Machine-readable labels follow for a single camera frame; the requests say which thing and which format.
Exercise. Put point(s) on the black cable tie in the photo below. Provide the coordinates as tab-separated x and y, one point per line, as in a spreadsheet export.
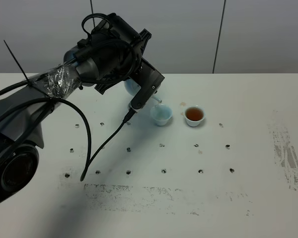
16	62

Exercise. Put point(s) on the right pale blue teacup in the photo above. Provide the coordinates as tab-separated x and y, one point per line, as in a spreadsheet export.
194	115

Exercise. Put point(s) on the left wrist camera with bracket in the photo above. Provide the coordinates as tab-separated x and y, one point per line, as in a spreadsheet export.
149	79

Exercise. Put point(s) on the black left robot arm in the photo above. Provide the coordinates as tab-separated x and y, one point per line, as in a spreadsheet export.
111	53

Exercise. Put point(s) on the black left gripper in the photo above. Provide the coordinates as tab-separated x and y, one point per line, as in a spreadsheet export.
136	49

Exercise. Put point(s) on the left pale blue teacup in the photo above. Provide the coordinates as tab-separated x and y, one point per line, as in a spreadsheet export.
161	114

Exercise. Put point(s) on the pale blue teacup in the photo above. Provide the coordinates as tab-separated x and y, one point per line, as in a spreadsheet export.
194	115
161	114

